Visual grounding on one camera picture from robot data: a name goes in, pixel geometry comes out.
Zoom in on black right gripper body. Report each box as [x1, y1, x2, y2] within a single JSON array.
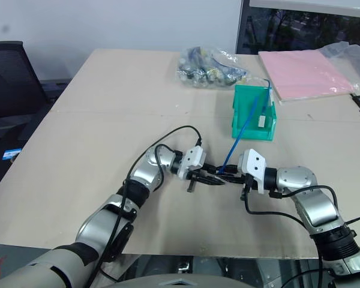
[[235, 163, 254, 201]]

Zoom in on grey robot torso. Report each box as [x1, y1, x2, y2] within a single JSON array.
[[101, 271, 260, 288]]

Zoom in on black framed dark window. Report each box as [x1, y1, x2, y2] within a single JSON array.
[[235, 0, 360, 56]]

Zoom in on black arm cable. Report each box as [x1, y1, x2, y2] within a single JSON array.
[[241, 176, 338, 286], [86, 125, 203, 286]]

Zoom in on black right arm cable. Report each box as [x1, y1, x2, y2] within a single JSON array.
[[241, 176, 338, 286]]

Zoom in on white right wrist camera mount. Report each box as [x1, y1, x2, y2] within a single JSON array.
[[242, 148, 268, 194]]

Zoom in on black office chair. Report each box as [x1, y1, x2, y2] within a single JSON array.
[[0, 40, 70, 142]]

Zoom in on blue white card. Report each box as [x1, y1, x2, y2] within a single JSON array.
[[2, 148, 23, 161]]

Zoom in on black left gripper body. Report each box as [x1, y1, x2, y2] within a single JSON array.
[[185, 163, 207, 193]]

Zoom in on empty clear plastic bag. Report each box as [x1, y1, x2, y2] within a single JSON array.
[[319, 41, 360, 91]]

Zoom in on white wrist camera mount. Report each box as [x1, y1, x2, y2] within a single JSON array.
[[242, 148, 268, 194], [177, 145, 206, 181]]

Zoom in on black zip tie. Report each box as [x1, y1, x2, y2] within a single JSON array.
[[340, 215, 360, 226]]

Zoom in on light blue network cable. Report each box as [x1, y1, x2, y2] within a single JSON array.
[[263, 78, 274, 116]]

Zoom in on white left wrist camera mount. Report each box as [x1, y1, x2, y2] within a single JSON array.
[[177, 145, 206, 181]]

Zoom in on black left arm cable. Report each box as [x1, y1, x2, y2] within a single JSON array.
[[86, 125, 203, 286]]

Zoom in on clear bag of cables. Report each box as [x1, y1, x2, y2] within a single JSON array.
[[175, 46, 269, 89]]

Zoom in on green plastic bin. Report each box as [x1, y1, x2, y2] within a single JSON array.
[[230, 84, 278, 142]]

